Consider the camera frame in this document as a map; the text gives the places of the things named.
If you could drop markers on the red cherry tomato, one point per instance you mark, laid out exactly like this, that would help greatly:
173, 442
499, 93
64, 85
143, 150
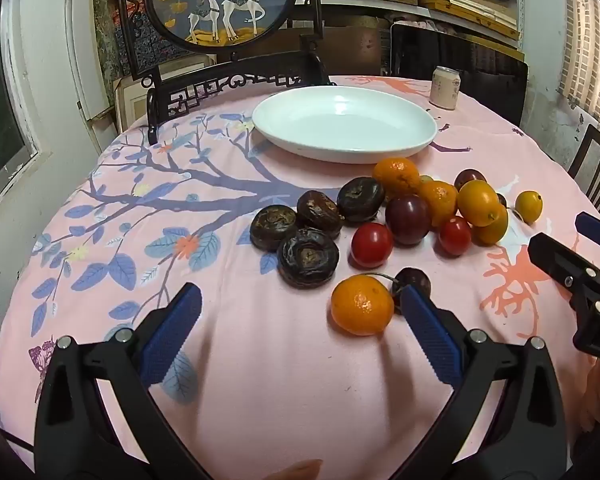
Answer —
371, 244
455, 235

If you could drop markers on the large orange mandarin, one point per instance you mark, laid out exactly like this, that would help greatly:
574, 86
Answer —
362, 305
396, 176

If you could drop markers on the dark purple plum with stem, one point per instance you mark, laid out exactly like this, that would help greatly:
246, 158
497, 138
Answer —
417, 277

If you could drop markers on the tan longan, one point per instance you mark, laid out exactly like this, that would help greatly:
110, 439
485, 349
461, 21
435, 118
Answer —
426, 179

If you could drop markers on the dark wooden chair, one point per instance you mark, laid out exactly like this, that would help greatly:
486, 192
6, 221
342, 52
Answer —
597, 170

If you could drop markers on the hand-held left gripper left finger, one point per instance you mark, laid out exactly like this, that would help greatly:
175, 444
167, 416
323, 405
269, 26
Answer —
172, 330

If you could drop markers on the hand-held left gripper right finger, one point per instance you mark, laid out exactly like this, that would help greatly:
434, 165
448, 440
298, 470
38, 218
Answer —
430, 332

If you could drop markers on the dark brown water chestnut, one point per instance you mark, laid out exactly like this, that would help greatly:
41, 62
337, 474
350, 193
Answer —
320, 211
308, 257
361, 199
273, 229

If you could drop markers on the small orange mandarin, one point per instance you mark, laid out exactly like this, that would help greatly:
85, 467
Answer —
437, 202

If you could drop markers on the pale pink drink can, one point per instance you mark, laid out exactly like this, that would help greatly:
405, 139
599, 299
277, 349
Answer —
445, 90

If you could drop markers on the person's left hand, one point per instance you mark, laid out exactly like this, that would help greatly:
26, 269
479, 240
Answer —
300, 470

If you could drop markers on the checked curtain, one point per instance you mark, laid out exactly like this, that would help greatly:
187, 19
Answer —
592, 45

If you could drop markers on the pink printed tablecloth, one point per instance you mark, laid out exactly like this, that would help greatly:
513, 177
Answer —
260, 360

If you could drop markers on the small dark plum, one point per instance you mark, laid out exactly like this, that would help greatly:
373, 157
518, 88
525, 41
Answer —
501, 200

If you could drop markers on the large yellow fruit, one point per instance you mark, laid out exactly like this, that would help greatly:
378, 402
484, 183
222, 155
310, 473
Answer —
477, 202

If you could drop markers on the white oval plate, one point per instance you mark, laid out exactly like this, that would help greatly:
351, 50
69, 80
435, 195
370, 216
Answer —
340, 125

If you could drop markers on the small yellow fruit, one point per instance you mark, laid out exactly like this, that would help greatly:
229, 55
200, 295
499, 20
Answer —
528, 205

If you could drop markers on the white leaning board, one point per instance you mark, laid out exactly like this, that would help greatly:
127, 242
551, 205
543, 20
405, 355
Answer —
87, 55

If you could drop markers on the round deer painting table screen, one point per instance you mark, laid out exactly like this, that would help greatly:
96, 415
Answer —
220, 5

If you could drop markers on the window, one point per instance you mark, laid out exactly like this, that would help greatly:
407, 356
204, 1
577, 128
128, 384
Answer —
0, 110

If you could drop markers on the brown cardboard box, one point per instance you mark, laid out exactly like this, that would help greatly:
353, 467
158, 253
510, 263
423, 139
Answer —
355, 45

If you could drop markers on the large dark purple plum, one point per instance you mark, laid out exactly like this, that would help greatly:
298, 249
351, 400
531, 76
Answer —
408, 219

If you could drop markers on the orange-yellow fruit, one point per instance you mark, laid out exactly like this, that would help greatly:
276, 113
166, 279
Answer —
495, 232

